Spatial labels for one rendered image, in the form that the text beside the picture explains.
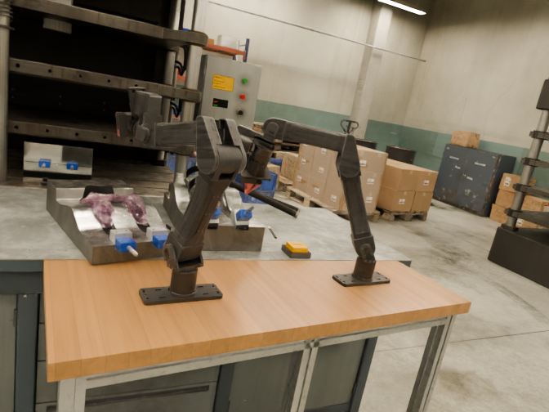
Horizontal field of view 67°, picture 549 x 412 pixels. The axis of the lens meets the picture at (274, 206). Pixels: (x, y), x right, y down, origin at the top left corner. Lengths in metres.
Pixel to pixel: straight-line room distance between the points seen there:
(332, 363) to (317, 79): 7.70
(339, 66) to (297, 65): 0.99
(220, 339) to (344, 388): 1.11
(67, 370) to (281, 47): 8.16
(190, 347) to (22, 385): 0.72
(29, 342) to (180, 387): 0.52
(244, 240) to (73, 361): 0.72
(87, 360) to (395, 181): 5.30
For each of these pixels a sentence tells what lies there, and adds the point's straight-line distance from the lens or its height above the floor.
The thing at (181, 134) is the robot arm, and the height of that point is 1.19.
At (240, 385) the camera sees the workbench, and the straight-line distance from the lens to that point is 1.70.
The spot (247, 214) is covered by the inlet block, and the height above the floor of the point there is 0.94.
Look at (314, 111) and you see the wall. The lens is 9.10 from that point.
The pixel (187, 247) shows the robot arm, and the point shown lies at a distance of 1.00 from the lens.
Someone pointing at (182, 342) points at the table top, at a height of 0.80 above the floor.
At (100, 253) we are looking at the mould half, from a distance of 1.21.
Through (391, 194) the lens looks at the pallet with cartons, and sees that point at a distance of 5.91.
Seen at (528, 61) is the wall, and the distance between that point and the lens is 8.78.
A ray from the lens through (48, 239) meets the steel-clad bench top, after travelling 1.40.
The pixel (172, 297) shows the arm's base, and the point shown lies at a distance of 1.06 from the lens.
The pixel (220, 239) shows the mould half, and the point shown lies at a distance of 1.37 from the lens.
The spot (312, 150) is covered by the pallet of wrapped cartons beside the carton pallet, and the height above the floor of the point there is 0.75.
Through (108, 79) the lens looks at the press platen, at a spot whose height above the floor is 1.27.
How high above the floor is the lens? 1.30
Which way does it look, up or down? 14 degrees down
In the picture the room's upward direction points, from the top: 10 degrees clockwise
